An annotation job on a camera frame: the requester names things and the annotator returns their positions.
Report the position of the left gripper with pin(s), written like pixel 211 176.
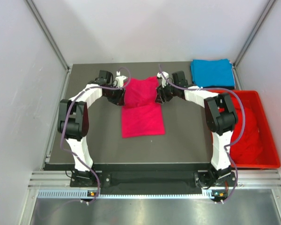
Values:
pixel 119 99

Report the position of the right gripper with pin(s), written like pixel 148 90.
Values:
pixel 161 94

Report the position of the pink t shirt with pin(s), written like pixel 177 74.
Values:
pixel 141 115

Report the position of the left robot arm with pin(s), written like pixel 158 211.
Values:
pixel 73 122

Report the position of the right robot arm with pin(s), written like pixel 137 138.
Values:
pixel 221 118

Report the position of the red t shirts pile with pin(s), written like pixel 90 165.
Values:
pixel 249 147

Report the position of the folded blue t shirt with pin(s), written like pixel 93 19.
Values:
pixel 212 73

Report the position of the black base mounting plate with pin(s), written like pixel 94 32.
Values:
pixel 163 178

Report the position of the red plastic bin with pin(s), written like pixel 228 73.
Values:
pixel 269 158

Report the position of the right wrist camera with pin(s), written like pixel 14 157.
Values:
pixel 164 77

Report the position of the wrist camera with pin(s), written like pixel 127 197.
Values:
pixel 120 80
pixel 164 77

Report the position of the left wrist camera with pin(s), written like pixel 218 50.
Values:
pixel 120 80

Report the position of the grey slotted cable duct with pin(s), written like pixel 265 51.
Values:
pixel 90 194

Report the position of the aluminium front rail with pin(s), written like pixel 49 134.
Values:
pixel 247 179

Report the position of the left aluminium frame post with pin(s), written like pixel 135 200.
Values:
pixel 44 28

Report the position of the aluminium frame post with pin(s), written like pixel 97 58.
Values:
pixel 44 28
pixel 257 26

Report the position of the right aluminium frame post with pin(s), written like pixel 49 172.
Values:
pixel 257 26

